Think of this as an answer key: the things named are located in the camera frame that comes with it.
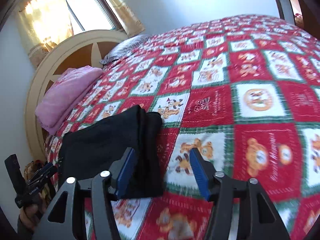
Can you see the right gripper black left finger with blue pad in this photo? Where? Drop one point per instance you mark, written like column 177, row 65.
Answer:
column 121, row 173

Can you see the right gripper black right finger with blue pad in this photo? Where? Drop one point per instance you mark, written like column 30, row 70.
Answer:
column 204, row 174

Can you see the black pants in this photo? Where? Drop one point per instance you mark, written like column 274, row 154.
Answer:
column 86, row 152

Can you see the dark sleeved left forearm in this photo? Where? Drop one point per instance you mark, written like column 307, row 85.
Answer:
column 25, row 228

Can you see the person's left hand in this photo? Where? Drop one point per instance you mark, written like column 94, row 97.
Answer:
column 28, row 215

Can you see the red patchwork cartoon bedspread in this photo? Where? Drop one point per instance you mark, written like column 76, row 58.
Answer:
column 245, row 91

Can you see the pink folded blanket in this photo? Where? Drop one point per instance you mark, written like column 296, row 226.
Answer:
column 64, row 95

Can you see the striped pillow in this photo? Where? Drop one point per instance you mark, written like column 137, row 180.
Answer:
column 124, row 48

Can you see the cream and brown headboard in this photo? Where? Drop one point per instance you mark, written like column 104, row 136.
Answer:
column 86, row 48

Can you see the yellow right curtain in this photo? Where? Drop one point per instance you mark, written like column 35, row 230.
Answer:
column 130, row 23

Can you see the yellow curtain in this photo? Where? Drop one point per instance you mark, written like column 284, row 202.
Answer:
column 42, row 25
column 130, row 23

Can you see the yellow left curtain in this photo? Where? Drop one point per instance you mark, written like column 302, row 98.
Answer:
column 42, row 25

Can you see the brown wooden door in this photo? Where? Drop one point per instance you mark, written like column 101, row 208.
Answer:
column 306, row 15

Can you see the window with frame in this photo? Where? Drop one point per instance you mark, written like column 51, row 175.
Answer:
column 88, row 15

